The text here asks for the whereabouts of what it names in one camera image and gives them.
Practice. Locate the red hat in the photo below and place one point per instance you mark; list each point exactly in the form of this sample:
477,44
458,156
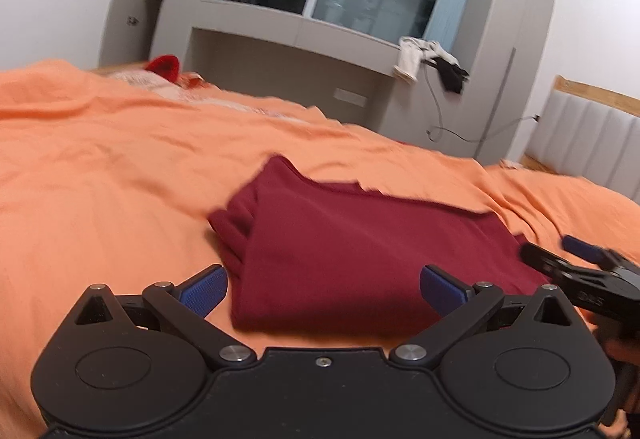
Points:
164,66

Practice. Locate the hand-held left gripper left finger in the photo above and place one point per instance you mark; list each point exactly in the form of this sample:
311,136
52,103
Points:
205,290

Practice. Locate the grey padded wooden headboard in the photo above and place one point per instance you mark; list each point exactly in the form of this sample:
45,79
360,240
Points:
585,139

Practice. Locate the small orange patterned cloth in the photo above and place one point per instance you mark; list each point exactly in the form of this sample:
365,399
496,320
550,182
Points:
192,80

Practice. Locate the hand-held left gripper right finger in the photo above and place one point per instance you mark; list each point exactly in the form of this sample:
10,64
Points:
441,290

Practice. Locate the grey built-in wardrobe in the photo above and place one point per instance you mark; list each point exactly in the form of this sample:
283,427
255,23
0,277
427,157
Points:
350,34

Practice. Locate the black cloth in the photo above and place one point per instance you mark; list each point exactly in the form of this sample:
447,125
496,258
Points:
452,76

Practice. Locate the orange blanket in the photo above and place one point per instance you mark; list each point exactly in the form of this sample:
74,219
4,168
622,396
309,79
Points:
110,169

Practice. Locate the white cloth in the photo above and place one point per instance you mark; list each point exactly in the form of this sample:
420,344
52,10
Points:
412,56

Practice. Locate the dark red sweater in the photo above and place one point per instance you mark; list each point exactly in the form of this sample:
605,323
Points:
360,259

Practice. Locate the white wall outlet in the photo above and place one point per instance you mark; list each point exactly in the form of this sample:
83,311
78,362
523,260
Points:
350,96

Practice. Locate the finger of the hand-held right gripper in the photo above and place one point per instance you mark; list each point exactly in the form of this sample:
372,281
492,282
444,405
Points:
547,261
582,247

